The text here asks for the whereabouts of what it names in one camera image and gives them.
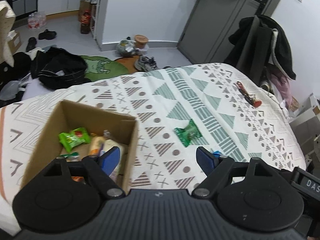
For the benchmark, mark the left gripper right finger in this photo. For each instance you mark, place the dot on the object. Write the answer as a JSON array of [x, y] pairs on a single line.
[[217, 170]]

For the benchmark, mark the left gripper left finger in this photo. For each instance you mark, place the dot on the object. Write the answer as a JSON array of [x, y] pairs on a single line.
[[99, 169]]

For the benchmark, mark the blue snack packet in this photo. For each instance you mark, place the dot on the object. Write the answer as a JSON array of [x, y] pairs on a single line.
[[217, 153]]

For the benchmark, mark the orange rice cracker packet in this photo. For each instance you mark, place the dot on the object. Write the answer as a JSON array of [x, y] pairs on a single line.
[[95, 146]]

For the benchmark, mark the light green snack packet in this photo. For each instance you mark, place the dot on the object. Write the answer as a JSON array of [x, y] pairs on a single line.
[[74, 138]]

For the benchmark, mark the purple snack packet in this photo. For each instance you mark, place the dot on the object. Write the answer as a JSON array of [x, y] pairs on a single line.
[[110, 142]]

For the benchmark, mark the green cookie packet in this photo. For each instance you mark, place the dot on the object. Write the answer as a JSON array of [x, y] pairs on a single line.
[[70, 156]]

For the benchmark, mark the dark green snack packet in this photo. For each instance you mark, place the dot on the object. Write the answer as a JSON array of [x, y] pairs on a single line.
[[188, 134]]

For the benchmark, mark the patterned white bedspread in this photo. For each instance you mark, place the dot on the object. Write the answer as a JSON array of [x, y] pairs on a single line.
[[160, 101]]

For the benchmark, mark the white storage cabinet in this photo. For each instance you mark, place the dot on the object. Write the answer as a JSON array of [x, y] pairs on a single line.
[[305, 126]]

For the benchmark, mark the brown cardboard box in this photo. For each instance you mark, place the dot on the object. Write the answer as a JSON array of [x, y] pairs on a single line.
[[75, 127]]

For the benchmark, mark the green frog rug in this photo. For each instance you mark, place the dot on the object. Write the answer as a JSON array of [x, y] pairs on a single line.
[[99, 68]]

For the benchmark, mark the pink garment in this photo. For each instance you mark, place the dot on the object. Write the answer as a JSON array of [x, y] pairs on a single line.
[[282, 84]]

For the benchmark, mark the black clothes pile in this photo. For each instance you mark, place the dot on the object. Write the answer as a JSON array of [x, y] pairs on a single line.
[[54, 69]]

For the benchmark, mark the grey sneakers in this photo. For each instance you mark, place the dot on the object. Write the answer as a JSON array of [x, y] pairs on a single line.
[[145, 64]]

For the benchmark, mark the plastic bag of items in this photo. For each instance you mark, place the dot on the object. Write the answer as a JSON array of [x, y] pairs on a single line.
[[129, 48]]

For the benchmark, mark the brown lidded jar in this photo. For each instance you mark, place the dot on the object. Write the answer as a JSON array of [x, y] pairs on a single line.
[[140, 41]]

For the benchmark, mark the black coat on chair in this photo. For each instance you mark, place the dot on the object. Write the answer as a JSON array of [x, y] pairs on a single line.
[[260, 44]]

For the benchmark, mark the black shoe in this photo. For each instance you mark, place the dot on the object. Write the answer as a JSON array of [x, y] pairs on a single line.
[[32, 42], [47, 35]]

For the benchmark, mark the dark bottle red label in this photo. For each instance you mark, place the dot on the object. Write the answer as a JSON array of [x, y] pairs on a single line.
[[85, 22]]

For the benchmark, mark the grey door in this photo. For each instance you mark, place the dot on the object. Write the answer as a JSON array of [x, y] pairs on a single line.
[[212, 22]]

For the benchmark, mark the small cardboard box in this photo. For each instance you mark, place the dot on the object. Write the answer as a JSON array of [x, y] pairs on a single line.
[[14, 41]]

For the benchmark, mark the brown paper bag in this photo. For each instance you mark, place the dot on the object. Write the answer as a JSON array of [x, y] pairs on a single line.
[[84, 5]]

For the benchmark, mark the white shelf unit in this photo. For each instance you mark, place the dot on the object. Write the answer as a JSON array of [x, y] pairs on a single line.
[[95, 5]]

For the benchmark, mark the water bottle pack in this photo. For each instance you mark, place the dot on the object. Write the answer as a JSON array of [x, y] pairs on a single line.
[[37, 20]]

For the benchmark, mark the red black keychain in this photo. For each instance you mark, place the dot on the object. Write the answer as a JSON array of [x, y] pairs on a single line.
[[250, 98]]

